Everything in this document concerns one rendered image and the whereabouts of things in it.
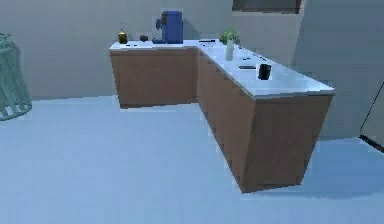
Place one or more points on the black mug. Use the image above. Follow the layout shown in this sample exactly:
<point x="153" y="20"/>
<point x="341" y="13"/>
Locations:
<point x="264" y="71"/>

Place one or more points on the black cellphone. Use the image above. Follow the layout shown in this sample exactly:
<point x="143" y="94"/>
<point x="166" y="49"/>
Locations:
<point x="247" y="67"/>

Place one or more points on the blue coffee machine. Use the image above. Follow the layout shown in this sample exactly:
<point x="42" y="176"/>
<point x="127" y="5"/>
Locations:
<point x="171" y="27"/>

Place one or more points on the dark window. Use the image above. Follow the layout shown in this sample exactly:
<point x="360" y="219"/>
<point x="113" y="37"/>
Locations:
<point x="266" y="5"/>

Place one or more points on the brown kitchen counter white top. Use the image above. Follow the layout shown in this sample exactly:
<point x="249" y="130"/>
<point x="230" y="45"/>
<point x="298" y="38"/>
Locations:
<point x="160" y="75"/>

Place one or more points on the white bottle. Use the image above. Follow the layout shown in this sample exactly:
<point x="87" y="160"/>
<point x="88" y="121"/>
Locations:
<point x="229" y="50"/>

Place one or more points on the black flat utensil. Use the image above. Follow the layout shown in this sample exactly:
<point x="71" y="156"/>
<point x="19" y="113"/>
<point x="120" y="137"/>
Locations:
<point x="207" y="41"/>

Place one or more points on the small dark flat utensil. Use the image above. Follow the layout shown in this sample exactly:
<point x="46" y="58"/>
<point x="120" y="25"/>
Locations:
<point x="247" y="59"/>

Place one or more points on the yellow green bottle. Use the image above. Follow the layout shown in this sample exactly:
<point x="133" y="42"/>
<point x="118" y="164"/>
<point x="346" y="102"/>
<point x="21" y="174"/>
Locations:
<point x="122" y="36"/>

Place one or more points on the small dark round object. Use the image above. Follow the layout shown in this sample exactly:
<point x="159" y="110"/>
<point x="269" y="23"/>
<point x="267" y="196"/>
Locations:
<point x="143" y="38"/>

